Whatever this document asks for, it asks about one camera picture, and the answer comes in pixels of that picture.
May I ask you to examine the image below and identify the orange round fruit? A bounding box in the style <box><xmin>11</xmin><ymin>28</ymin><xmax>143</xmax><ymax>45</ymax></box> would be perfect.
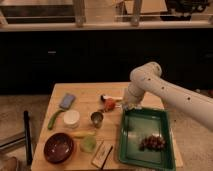
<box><xmin>104</xmin><ymin>99</ymin><xmax>116</xmax><ymax>111</ymax></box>

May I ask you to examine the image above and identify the yellow banana toy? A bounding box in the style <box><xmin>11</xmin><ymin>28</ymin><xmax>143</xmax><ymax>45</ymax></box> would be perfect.
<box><xmin>71</xmin><ymin>131</ymin><xmax>96</xmax><ymax>138</ymax></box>

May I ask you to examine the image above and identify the white lidded container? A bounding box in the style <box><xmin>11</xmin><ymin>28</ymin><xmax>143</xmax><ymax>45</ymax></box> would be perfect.
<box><xmin>63</xmin><ymin>110</ymin><xmax>80</xmax><ymax>128</ymax></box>

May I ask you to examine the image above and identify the dark grape bunch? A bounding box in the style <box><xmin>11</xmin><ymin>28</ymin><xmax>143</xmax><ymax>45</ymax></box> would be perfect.
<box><xmin>139</xmin><ymin>135</ymin><xmax>166</xmax><ymax>151</ymax></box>

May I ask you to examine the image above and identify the black floor bar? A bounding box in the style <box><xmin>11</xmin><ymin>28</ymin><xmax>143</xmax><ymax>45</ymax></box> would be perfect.
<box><xmin>23</xmin><ymin>111</ymin><xmax>33</xmax><ymax>165</ymax></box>

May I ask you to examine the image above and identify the green plastic cup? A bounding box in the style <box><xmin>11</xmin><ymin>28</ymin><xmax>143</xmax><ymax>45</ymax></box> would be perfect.
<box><xmin>80</xmin><ymin>136</ymin><xmax>96</xmax><ymax>153</ymax></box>

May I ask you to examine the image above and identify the white black box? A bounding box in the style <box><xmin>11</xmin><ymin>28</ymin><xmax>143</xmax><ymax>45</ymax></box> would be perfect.
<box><xmin>91</xmin><ymin>141</ymin><xmax>113</xmax><ymax>168</ymax></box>

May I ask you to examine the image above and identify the green chili pepper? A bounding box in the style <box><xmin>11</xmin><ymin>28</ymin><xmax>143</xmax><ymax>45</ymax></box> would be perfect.
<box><xmin>47</xmin><ymin>109</ymin><xmax>64</xmax><ymax>130</ymax></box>

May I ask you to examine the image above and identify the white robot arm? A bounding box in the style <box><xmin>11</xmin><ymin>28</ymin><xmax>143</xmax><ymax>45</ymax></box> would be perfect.
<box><xmin>123</xmin><ymin>62</ymin><xmax>213</xmax><ymax>131</ymax></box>

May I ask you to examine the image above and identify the blue sponge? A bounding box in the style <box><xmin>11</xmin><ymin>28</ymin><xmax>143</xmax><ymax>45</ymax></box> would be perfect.
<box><xmin>59</xmin><ymin>93</ymin><xmax>76</xmax><ymax>110</ymax></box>

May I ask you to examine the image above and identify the dark red bowl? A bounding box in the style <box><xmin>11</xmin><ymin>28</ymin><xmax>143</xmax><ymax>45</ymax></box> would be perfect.
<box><xmin>43</xmin><ymin>133</ymin><xmax>74</xmax><ymax>164</ymax></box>

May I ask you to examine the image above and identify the small metal cup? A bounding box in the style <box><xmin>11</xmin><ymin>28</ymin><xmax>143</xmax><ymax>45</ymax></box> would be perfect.
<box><xmin>91</xmin><ymin>112</ymin><xmax>104</xmax><ymax>128</ymax></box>

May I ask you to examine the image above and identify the green plastic tray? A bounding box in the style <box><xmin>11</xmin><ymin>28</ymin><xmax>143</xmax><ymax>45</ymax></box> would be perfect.
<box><xmin>118</xmin><ymin>107</ymin><xmax>176</xmax><ymax>171</ymax></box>

